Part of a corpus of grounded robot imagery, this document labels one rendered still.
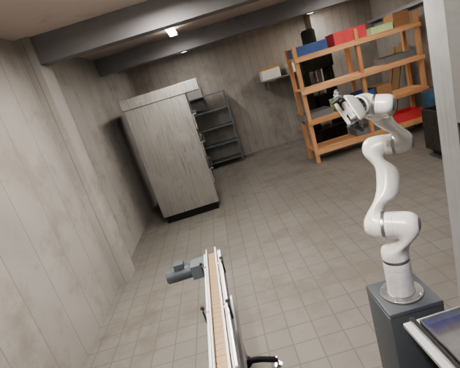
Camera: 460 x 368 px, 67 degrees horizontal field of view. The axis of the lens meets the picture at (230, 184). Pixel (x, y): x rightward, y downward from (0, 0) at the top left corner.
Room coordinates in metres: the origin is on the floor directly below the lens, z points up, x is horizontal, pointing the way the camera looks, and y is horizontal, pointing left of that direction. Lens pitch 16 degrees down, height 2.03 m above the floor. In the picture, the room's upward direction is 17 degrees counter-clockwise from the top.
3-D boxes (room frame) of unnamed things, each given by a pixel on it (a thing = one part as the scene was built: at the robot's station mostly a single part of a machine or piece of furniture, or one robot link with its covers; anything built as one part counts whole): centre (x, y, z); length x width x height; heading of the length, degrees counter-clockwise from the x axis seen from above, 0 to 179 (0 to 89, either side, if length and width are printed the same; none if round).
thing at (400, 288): (1.41, -0.64, 0.95); 0.19 x 0.19 x 0.18
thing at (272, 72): (9.17, -1.79, 1.92); 0.50 x 0.41 x 0.28; 89
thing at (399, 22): (7.00, -3.01, 1.17); 2.59 x 0.70 x 2.34; 89
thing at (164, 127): (6.63, 0.69, 1.11); 1.68 x 1.29 x 2.23; 1
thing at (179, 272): (2.21, 0.47, 0.90); 0.28 x 0.12 x 0.14; 91
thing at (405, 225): (1.39, -0.66, 1.16); 0.19 x 0.12 x 0.24; 54
